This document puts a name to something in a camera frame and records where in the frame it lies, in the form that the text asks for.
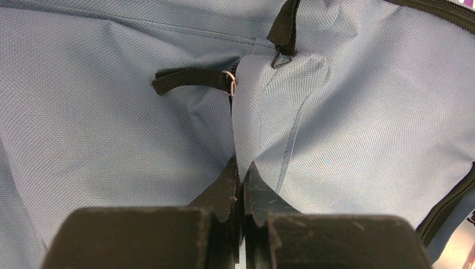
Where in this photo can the blue grey backpack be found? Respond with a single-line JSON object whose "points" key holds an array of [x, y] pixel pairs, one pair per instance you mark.
{"points": [[142, 103]]}

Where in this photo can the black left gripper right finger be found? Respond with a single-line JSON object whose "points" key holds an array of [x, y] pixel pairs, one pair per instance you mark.
{"points": [[279, 236]]}

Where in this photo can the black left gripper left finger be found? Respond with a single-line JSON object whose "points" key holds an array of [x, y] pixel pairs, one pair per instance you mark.
{"points": [[203, 234]]}

